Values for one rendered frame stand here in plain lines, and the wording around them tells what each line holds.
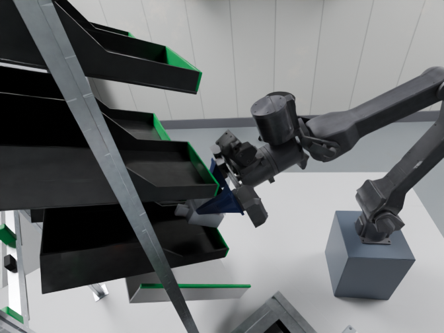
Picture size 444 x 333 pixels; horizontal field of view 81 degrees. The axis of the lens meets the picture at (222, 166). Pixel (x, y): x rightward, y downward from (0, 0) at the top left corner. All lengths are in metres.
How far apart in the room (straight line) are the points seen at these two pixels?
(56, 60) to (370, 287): 0.79
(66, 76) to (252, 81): 2.69
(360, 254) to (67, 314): 0.81
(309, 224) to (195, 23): 2.24
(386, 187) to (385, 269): 0.22
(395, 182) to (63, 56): 0.57
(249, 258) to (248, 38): 2.22
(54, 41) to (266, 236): 0.82
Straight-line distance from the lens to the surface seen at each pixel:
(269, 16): 2.72
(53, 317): 1.00
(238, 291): 0.66
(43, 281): 0.42
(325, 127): 0.46
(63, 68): 0.24
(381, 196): 0.61
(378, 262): 0.72
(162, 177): 0.39
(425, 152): 0.59
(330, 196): 1.08
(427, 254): 1.03
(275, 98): 0.43
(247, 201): 0.38
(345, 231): 0.73
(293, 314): 0.71
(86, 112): 0.25
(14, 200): 0.33
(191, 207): 0.46
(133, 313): 0.88
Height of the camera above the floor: 1.62
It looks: 39 degrees down
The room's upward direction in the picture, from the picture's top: 8 degrees counter-clockwise
